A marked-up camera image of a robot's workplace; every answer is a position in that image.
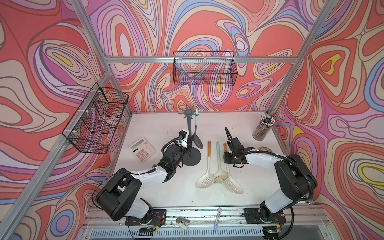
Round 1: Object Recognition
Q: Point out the grey utensil rack stand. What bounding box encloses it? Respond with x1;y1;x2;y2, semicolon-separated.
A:
180;104;201;167

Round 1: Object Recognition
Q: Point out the cream skimmer green handle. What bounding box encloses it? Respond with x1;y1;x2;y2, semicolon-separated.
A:
213;141;228;185

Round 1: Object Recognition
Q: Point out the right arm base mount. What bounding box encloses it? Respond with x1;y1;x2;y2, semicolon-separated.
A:
243;208;287;225

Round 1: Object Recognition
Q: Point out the black wire basket back wall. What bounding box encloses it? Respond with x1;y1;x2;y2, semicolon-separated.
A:
173;50;238;86

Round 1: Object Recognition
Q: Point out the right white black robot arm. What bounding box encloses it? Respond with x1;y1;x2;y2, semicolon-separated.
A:
224;128;318;223

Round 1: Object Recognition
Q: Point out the black wire basket wall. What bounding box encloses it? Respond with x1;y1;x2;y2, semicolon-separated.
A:
62;83;129;154
173;50;238;86

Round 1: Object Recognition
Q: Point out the small clip on rail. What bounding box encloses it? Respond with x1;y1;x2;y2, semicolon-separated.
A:
176;217;191;231

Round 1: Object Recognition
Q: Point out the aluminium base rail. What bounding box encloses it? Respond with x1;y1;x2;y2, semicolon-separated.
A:
78;205;338;240

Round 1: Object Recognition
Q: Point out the cream skimmer wooden handle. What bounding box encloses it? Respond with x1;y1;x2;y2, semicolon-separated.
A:
222;143;244;195
196;141;214;189

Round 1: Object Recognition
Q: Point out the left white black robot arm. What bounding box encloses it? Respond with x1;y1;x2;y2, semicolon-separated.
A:
94;137;192;225

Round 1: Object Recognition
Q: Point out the pencil cup with pencils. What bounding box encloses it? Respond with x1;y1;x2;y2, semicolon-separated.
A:
253;114;276;141

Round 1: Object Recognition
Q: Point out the black wire basket left wall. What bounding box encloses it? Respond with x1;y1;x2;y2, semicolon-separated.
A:
62;83;129;154

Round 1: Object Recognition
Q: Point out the pink white calculator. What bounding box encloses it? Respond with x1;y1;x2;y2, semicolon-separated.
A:
129;138;156;163

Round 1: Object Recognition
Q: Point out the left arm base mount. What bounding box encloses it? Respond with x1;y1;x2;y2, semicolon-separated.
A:
125;209;167;227

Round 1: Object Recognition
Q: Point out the pen on rail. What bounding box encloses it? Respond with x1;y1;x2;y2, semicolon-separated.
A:
214;207;222;231

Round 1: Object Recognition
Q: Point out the roll of tape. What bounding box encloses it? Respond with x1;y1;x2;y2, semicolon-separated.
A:
258;147;273;153

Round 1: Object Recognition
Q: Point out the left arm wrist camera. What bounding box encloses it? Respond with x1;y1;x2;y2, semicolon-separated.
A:
176;129;189;149

